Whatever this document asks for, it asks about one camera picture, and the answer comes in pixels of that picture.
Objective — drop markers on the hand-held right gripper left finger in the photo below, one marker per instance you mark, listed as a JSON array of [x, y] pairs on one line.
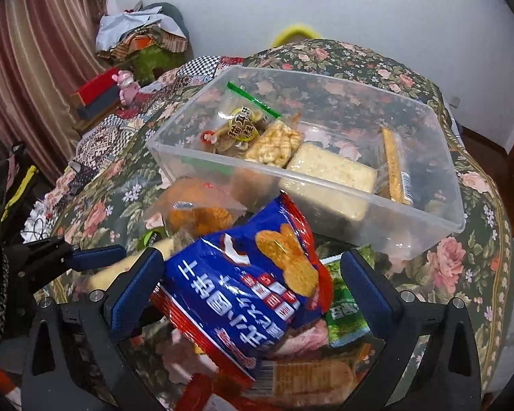
[[132, 291]]

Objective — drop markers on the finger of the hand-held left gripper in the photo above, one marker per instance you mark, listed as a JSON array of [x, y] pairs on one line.
[[98, 257], [38, 252]]

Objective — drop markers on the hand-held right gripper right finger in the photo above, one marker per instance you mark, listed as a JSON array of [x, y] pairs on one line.
[[368, 295]]

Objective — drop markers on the green snack packet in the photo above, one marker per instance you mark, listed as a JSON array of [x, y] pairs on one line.
[[347, 317]]

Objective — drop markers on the red snack packet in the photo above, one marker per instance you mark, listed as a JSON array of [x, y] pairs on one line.
[[317, 376]]

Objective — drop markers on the orange snack packet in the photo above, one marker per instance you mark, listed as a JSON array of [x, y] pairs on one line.
[[201, 218]]

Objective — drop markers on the blue snack bag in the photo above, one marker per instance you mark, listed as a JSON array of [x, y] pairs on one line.
[[240, 274]]

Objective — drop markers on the clear plastic container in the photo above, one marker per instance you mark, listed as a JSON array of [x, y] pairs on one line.
[[411, 137]]

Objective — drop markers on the pale yellow snack packet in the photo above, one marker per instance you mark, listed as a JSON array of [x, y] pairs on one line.
[[107, 276]]

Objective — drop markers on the floral blanket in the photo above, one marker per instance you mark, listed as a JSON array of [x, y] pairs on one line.
[[454, 265]]

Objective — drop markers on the patchwork quilt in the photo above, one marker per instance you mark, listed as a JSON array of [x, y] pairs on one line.
[[107, 137]]

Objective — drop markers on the pale cake packet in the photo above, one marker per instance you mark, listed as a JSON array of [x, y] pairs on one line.
[[330, 175]]

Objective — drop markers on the biscuit stick packet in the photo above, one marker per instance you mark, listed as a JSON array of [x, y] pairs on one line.
[[394, 167]]

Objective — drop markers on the grey box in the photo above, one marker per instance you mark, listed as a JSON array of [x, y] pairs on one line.
[[98, 109]]

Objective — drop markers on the red box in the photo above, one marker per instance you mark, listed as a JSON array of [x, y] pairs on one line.
[[96, 85]]

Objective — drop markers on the pink toy figure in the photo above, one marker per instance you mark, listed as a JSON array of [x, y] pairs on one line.
[[126, 87]]

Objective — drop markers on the clear packet of puffed bites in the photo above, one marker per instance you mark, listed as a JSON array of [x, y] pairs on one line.
[[274, 145]]

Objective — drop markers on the zip bag with green strip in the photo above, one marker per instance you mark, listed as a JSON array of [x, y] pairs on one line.
[[240, 130]]

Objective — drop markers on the striped curtain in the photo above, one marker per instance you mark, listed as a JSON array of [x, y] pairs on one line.
[[34, 51]]

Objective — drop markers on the pile of clothes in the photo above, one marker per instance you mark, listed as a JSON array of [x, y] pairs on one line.
[[124, 25]]

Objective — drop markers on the grey chair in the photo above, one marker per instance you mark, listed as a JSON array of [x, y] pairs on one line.
[[171, 13]]

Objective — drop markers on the wall socket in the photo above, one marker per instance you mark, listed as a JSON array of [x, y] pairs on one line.
[[455, 101]]

